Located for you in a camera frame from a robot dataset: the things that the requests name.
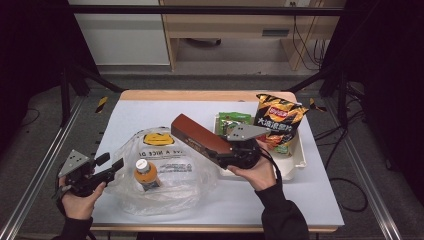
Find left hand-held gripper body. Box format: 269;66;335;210
54;148;117;198

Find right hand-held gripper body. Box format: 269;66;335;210
217;123;271;170

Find brown carton box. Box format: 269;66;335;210
170;112;235;161

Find orange drink bottle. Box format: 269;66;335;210
133;158;161;192

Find green snack packet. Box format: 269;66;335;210
215;111;291;157

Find clear plastic bag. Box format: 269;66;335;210
109;125;220;216

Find white plastic tray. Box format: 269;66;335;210
212;112;307;182

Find black yellow chips bag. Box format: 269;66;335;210
252;92;310;150

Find person's right hand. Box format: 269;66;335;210
226;139;278;192

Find person's left hand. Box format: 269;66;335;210
58;179;107;221

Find white table mat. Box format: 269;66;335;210
91;99;345;228

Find yellow black tape piece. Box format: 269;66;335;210
308;97;328;113
95;96;110;114

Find wooden table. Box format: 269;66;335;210
89;89;345;234

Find white cabinet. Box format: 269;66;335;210
67;0;171;66

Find wooden desk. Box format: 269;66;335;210
159;0;348;72

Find white power socket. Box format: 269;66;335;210
284;0;311;8

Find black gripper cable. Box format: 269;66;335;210
257;146;370;214

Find aluminium frame rail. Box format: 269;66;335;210
0;96;84;240
324;96;403;240

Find black frame strut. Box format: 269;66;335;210
285;62;350;130
59;64;125;127

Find black floor cables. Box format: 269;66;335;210
313;109;365;169

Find hanging black cables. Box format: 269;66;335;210
291;14;330;71

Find black horizontal frame bar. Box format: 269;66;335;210
71;4;346;17

